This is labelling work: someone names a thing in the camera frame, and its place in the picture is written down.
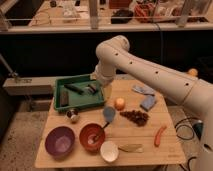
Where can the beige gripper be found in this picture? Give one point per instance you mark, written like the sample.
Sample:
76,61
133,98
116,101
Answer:
107,90

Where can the dark brown eraser block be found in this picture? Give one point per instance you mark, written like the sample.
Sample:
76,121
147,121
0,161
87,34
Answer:
64,99

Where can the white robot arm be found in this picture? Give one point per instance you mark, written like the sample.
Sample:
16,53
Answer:
194,94

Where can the small brush in tray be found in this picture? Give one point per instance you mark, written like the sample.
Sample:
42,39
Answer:
91,88

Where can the orange ball fruit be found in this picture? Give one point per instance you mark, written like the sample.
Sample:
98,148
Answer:
119,103

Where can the blue spoon scoop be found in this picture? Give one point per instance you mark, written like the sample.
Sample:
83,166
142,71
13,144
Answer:
109,114

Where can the black marker pen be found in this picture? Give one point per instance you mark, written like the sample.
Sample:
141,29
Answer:
74,88

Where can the green plastic tray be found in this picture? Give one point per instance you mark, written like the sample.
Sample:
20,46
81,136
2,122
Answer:
78,101

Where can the light blue cloth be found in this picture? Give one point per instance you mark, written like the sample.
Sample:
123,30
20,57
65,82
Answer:
145,90

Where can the brown raisin pile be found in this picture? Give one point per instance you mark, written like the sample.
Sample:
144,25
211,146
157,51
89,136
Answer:
136,116

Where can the red bowl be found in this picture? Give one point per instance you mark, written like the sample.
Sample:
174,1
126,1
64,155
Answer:
87,137

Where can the beige leaf shaped object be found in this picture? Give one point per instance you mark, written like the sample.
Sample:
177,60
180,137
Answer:
132,148

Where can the orange toy carrot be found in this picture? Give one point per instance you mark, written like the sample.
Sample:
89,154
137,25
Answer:
158,135

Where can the purple bowl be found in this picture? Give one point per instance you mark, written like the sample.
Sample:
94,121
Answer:
60,141

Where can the black bag on shelf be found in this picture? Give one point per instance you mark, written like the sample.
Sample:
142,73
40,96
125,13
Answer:
121,16

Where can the red object on shelf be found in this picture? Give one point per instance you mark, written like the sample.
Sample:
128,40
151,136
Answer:
144,12

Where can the orange ball on ledge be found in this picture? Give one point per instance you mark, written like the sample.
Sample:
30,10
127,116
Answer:
193,72

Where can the black power adapter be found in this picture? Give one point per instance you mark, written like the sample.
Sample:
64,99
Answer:
198,127

